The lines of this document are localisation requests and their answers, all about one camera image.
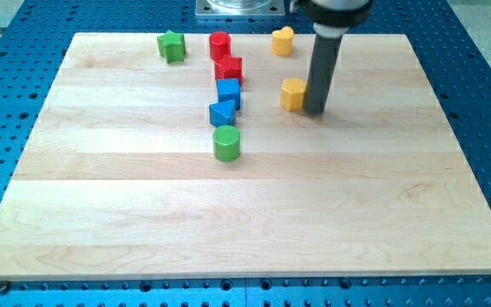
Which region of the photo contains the yellow hexagon block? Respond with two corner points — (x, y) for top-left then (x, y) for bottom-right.
(280, 78), (306, 111)

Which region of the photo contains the green cylinder block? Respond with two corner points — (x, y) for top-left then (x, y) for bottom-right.
(212, 125), (241, 162)

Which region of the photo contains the blue triangle block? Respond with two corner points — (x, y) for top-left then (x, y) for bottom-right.
(209, 100), (235, 127)

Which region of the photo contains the blue cube block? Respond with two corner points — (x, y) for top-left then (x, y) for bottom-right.
(216, 78), (241, 110)

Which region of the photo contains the wooden board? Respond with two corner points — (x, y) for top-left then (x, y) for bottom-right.
(0, 32), (491, 281)

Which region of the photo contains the red star block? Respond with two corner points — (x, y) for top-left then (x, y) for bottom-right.
(214, 55), (243, 85)

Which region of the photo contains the red cylinder block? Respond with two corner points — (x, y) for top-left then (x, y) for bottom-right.
(208, 32), (231, 61)

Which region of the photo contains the yellow heart block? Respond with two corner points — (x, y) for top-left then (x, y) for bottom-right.
(271, 26), (294, 56)

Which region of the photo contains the green star block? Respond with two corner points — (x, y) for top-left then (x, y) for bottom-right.
(157, 30), (186, 63)

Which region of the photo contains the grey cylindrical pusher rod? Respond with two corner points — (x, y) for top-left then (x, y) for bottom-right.
(303, 23), (349, 115)

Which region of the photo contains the blue perforated table plate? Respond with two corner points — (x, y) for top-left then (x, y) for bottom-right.
(0, 0), (491, 306)

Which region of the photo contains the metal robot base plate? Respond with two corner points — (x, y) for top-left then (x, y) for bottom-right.
(195, 0), (286, 17)

